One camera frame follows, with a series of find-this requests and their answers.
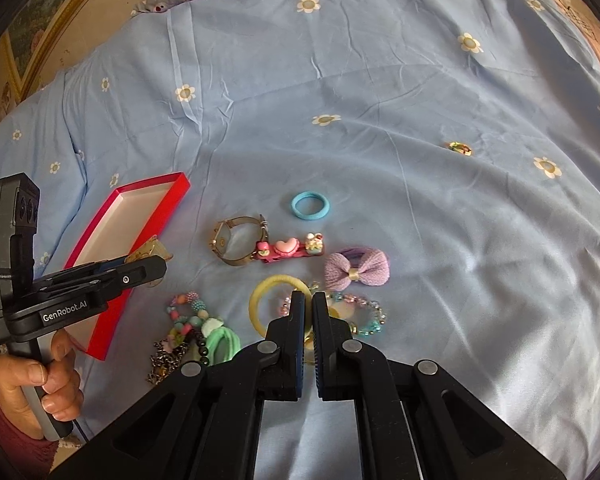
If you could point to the gold framed picture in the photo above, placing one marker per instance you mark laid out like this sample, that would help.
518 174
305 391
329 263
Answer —
47 35

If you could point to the yellow floral hair claw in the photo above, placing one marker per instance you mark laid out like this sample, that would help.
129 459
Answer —
150 251

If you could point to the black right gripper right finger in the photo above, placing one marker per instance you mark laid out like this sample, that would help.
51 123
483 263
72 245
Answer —
336 371

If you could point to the light blue floral bedsheet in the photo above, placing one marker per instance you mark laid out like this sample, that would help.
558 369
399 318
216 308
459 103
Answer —
460 137

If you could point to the person's left hand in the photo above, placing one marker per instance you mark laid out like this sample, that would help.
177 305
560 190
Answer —
63 398

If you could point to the red jewelry box tray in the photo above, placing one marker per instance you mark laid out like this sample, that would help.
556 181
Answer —
128 218

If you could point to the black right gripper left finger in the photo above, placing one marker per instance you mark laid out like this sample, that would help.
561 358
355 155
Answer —
284 371

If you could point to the dark red left sleeve forearm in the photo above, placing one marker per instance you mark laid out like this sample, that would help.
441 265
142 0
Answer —
33 458

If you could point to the pink heart hair clip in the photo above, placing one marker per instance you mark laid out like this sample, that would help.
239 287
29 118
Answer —
311 246

